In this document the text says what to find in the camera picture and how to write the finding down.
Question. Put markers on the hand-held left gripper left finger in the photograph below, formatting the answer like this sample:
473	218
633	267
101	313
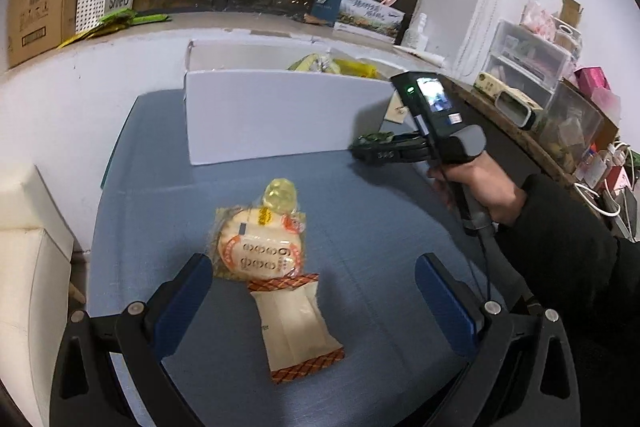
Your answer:
182	302

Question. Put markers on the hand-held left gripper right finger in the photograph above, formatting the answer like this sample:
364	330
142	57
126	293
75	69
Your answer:
445	302

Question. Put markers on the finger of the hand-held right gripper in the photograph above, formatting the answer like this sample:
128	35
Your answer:
385	155
407	139

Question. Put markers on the small green pea packet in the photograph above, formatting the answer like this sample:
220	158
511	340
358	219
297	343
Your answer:
377	137

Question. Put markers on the yellow snack packet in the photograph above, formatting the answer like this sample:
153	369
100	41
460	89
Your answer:
360	68

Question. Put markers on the round rice cracker packet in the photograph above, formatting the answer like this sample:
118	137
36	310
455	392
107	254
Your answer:
260	252

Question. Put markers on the beige packet with plaid ends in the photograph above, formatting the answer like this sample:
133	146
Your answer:
290	327

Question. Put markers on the white cardboard box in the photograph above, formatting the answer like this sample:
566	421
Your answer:
280	117

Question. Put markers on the yellow jelly cup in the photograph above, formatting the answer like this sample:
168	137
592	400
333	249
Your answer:
280	194

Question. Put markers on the large green snack packet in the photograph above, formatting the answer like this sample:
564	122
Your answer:
305	63

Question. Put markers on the person's right forearm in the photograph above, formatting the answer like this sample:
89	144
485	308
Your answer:
565	257

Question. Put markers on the person's right hand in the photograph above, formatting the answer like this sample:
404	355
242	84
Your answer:
490	187

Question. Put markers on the beige tissue pack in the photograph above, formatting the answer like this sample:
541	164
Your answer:
397	112

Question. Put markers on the rolled white paper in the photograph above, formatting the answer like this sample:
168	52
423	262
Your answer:
425	55

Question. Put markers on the pale yellow box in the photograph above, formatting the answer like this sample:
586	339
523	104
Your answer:
492	83

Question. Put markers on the blue grey table cover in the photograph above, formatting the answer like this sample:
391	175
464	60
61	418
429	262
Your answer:
375	217

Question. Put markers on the wooden shelf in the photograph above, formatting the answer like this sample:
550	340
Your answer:
530	142

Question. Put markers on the clear plastic drawer unit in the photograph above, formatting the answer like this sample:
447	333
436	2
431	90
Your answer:
530	57

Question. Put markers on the printed carton box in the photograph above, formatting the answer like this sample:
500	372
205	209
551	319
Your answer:
370	14

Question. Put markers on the pink packets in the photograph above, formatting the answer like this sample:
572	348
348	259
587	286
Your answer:
537	19

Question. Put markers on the clear plastic bin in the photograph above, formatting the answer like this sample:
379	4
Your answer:
575	127

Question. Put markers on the brown wrapper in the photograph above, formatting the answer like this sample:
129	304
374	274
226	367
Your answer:
317	20

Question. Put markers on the cream sofa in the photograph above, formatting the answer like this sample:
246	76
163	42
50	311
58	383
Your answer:
30	282

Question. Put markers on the pink box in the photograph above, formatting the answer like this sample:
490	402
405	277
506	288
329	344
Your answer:
592	78

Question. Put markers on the small open cardboard box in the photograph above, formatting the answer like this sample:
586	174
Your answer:
570	9

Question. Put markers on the pile of green yellow packets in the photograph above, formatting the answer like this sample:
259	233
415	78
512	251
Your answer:
115	19

